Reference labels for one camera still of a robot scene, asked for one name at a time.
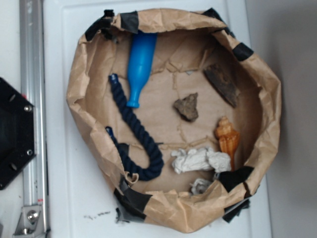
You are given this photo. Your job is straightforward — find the large crumpled white paper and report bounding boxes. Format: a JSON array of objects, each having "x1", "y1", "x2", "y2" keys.
[{"x1": 171, "y1": 147, "x2": 231, "y2": 174}]

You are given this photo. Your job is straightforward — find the small crumpled white paper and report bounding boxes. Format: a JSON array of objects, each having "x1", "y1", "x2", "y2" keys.
[{"x1": 190, "y1": 178, "x2": 212, "y2": 195}]

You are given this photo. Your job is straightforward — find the brown paper bin liner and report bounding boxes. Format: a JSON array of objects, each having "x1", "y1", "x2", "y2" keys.
[{"x1": 66, "y1": 9, "x2": 281, "y2": 233}]

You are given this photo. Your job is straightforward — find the grey-brown rock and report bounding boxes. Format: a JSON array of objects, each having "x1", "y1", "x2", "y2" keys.
[{"x1": 173, "y1": 93, "x2": 199, "y2": 122}]

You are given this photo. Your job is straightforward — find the orange plastic seashell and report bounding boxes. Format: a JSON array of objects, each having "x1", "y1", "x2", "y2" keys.
[{"x1": 215, "y1": 116, "x2": 240, "y2": 171}]

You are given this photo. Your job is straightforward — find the dark wood bark piece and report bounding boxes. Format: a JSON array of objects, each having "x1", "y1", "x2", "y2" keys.
[{"x1": 203, "y1": 63, "x2": 238, "y2": 108}]

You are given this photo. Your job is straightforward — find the blue plastic bottle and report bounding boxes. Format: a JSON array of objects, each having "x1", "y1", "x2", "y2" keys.
[{"x1": 127, "y1": 31, "x2": 158, "y2": 108}]

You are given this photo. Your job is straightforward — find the dark blue rope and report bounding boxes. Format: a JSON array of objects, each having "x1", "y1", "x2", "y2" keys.
[{"x1": 105, "y1": 73, "x2": 164, "y2": 182}]

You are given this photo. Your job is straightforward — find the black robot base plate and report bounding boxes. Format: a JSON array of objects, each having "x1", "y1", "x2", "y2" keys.
[{"x1": 0, "y1": 78, "x2": 36, "y2": 190}]

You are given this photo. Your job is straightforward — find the aluminium extrusion rail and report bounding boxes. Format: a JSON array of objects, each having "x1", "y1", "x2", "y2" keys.
[{"x1": 19, "y1": 0, "x2": 49, "y2": 208}]

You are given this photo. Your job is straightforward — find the metal corner bracket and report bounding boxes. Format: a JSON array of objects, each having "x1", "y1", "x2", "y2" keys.
[{"x1": 12, "y1": 205, "x2": 50, "y2": 238}]

